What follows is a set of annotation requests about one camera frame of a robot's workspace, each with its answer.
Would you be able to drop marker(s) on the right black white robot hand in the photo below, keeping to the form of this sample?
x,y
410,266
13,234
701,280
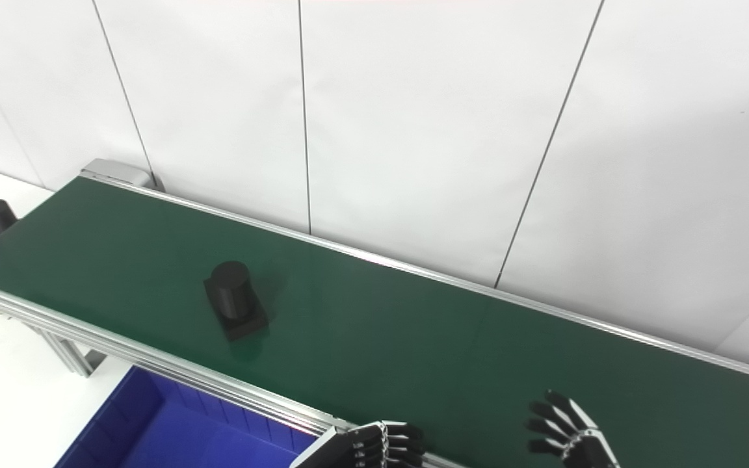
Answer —
x,y
582,448

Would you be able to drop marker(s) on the blue plastic bin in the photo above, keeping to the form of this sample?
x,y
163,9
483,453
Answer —
x,y
173,429

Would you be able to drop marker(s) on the green conveyor belt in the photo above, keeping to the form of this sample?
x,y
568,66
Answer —
x,y
413,338
153,364

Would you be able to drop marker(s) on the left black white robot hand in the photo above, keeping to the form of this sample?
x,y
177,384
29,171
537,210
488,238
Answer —
x,y
361,448

